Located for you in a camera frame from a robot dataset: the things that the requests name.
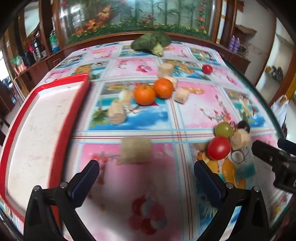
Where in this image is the white plastic bag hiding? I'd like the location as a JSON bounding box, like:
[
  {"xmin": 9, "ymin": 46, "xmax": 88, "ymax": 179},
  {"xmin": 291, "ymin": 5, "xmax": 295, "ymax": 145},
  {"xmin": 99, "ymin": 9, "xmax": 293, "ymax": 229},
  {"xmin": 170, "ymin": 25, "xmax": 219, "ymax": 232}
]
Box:
[{"xmin": 270, "ymin": 95, "xmax": 289, "ymax": 121}]

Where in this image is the red and white tray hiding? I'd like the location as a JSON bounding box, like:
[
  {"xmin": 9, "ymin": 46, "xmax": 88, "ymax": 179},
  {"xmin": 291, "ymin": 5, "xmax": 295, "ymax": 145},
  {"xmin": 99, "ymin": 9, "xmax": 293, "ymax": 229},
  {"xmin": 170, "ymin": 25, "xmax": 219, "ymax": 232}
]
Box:
[{"xmin": 0, "ymin": 74, "xmax": 91, "ymax": 223}]

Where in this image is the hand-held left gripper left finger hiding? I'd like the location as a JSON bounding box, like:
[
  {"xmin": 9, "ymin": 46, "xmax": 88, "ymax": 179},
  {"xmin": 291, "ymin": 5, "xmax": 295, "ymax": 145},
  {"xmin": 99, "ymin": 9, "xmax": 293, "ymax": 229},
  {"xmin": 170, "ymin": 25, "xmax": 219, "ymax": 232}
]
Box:
[{"xmin": 24, "ymin": 159, "xmax": 100, "ymax": 241}]

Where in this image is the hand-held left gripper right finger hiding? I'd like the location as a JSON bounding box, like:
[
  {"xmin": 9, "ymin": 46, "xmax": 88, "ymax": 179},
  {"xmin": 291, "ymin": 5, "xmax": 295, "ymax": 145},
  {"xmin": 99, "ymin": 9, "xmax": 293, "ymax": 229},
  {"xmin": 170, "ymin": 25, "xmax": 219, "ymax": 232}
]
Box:
[{"xmin": 194, "ymin": 159, "xmax": 270, "ymax": 241}]

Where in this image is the fish tank with flower decor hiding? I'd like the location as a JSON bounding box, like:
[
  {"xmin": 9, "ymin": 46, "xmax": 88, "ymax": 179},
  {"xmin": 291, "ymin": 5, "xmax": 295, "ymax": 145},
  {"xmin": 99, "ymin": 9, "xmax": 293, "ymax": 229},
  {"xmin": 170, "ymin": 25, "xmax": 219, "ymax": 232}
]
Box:
[{"xmin": 57, "ymin": 0, "xmax": 214, "ymax": 44}]

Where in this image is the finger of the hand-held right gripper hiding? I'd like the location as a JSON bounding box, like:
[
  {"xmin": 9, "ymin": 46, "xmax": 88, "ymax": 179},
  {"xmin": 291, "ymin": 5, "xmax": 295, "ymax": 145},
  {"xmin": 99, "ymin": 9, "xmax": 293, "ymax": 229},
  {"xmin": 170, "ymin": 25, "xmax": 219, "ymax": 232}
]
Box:
[
  {"xmin": 277, "ymin": 138, "xmax": 296, "ymax": 157},
  {"xmin": 252, "ymin": 140, "xmax": 296, "ymax": 193}
]

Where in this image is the black and silver thermos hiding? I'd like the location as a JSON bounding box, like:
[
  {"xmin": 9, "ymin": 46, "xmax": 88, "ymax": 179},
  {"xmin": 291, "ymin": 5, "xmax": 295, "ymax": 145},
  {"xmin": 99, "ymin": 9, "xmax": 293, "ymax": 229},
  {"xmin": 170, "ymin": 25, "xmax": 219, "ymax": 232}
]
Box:
[{"xmin": 31, "ymin": 37, "xmax": 47, "ymax": 58}]

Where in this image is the orange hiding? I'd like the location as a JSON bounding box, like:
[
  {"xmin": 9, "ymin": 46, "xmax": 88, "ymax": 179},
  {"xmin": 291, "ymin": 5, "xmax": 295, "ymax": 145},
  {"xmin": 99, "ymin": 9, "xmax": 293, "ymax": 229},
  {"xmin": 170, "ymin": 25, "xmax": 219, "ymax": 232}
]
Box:
[
  {"xmin": 134, "ymin": 85, "xmax": 156, "ymax": 105},
  {"xmin": 154, "ymin": 78, "xmax": 174, "ymax": 99}
]

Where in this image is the green grape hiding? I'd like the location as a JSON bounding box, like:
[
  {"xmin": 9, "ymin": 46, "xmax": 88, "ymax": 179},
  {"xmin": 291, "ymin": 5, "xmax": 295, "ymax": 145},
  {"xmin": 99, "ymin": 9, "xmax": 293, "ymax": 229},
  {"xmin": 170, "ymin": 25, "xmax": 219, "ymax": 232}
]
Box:
[{"xmin": 215, "ymin": 122, "xmax": 233, "ymax": 138}]

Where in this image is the beige bread roll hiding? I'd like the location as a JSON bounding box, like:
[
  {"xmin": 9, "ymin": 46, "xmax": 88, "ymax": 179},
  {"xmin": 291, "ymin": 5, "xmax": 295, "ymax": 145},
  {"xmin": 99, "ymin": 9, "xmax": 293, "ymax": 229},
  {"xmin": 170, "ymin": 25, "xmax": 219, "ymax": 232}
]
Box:
[{"xmin": 158, "ymin": 63, "xmax": 174, "ymax": 79}]

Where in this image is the white and yellow rolled tube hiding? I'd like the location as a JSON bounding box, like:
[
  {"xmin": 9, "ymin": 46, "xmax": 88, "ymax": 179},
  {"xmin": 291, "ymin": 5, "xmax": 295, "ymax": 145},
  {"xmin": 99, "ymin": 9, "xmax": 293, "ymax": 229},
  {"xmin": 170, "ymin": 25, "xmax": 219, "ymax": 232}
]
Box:
[{"xmin": 217, "ymin": 0, "xmax": 226, "ymax": 43}]

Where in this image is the dark purple fruit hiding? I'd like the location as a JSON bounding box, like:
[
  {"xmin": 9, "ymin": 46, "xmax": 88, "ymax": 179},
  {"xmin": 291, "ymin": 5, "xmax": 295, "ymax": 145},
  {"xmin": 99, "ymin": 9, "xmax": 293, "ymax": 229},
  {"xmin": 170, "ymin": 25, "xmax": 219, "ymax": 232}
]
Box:
[{"xmin": 238, "ymin": 121, "xmax": 250, "ymax": 133}]

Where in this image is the fruit print tablecloth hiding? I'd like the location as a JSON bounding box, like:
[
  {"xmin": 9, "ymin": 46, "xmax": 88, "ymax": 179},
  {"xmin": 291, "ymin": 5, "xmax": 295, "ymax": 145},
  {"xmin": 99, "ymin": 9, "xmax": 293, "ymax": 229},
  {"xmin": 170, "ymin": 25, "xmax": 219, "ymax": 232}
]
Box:
[{"xmin": 0, "ymin": 40, "xmax": 294, "ymax": 241}]

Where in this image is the broccoli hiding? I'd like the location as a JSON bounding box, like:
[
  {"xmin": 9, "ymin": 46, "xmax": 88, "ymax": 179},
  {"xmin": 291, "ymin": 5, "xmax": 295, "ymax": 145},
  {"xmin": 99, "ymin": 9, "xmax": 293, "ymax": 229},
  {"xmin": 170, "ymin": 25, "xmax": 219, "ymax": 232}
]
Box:
[{"xmin": 131, "ymin": 31, "xmax": 172, "ymax": 56}]

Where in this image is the blue water bottle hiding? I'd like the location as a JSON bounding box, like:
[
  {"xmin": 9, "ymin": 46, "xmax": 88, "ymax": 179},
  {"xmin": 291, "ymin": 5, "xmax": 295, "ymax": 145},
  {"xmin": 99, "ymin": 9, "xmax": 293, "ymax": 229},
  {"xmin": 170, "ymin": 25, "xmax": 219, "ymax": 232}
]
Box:
[{"xmin": 49, "ymin": 30, "xmax": 61, "ymax": 53}]

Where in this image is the cardboard box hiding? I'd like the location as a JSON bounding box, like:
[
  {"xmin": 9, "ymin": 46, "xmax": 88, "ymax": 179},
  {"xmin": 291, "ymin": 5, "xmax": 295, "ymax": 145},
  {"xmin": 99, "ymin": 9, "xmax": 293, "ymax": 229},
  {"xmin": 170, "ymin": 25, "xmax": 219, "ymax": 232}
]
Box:
[{"xmin": 237, "ymin": 24, "xmax": 257, "ymax": 35}]

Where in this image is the wooden cabinet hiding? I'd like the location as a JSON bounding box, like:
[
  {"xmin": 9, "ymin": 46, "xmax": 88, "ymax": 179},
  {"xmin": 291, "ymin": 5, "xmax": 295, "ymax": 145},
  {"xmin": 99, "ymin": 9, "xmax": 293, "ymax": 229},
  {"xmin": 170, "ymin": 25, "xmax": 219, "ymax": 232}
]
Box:
[{"xmin": 14, "ymin": 0, "xmax": 251, "ymax": 93}]

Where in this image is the large red tomato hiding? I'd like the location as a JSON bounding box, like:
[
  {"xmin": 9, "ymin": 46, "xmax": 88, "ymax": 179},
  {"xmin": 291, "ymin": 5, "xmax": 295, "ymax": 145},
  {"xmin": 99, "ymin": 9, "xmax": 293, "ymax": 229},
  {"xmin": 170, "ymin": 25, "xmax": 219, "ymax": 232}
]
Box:
[{"xmin": 207, "ymin": 136, "xmax": 232, "ymax": 161}]

